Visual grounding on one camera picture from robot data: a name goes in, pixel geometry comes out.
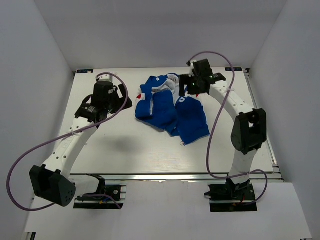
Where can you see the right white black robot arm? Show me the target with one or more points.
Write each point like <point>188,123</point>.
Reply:
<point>248,134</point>

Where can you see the right blue corner sticker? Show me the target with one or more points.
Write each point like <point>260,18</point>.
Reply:
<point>235,69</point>

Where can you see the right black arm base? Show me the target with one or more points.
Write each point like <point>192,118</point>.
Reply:
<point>222,200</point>

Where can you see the blue white red jacket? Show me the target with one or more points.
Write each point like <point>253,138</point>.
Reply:
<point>159,105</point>

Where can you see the blue corner sticker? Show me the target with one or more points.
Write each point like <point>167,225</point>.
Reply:
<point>84,71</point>
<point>235,69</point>

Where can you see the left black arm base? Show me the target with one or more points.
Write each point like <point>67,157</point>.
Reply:
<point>95,192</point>

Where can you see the left blue corner sticker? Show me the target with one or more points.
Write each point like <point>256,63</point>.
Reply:
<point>84,71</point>

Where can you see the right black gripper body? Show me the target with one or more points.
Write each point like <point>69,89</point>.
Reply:
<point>193,87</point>

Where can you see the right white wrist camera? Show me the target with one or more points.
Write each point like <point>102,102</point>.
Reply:
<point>190,64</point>

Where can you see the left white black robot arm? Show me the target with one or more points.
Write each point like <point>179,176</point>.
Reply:
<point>50,181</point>

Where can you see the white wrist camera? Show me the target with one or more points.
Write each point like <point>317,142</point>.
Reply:
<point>104,77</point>
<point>190,64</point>

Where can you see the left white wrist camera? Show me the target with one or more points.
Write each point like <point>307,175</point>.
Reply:
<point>104,77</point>

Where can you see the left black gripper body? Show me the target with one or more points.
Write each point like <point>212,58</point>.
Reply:
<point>111,103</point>

